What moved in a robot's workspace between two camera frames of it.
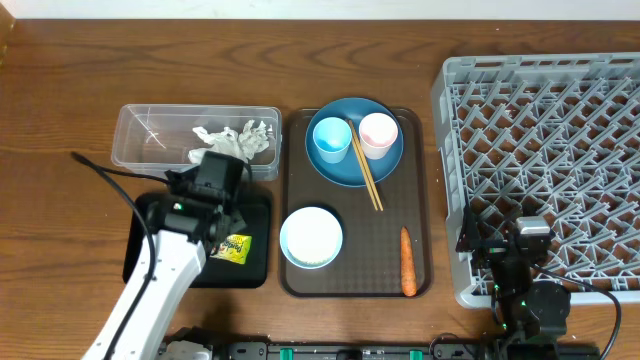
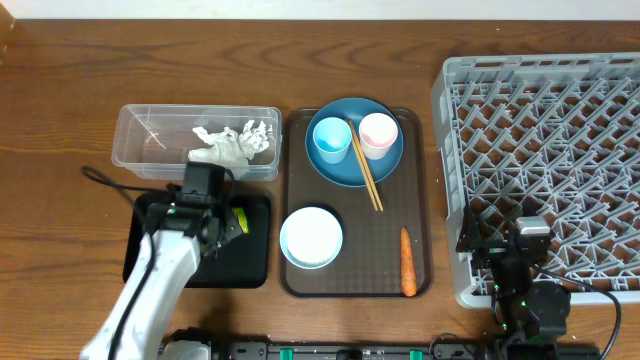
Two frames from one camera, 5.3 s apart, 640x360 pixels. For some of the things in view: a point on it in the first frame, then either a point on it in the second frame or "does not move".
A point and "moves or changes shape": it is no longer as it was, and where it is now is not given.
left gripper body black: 237,220 does not move
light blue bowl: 311,237 does not move
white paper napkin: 228,142 does not move
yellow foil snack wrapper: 235,248 moves or changes shape
